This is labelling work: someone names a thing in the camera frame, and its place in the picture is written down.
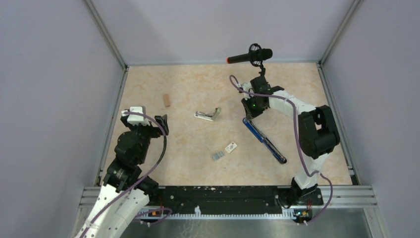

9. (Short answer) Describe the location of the small brown staple box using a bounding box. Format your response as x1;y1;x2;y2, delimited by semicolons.
163;94;171;108

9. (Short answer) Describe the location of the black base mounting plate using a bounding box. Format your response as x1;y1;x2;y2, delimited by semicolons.
149;186;324;215

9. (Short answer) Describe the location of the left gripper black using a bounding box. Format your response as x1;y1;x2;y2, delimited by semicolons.
122;114;168;164

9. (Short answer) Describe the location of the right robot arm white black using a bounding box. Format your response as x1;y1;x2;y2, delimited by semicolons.
235;76;340;204

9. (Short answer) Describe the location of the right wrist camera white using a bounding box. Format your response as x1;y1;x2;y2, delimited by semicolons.
238;82;254;98

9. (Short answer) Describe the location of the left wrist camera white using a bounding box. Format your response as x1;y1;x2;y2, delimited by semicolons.
121;106;148;126

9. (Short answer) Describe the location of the blue stapler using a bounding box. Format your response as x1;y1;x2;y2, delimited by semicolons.
242;118;287;164

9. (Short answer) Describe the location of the black microphone orange tip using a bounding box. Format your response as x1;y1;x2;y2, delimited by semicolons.
226;49;273;64

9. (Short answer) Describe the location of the grey staple strip block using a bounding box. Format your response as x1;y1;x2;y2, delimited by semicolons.
211;151;225;161

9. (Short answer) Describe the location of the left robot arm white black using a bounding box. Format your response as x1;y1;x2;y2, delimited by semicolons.
76;110;169;238

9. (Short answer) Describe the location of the small white staple box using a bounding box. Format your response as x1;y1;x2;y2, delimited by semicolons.
225;142;237;153

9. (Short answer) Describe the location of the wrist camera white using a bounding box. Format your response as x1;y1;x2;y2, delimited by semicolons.
121;106;148;126
238;82;254;98

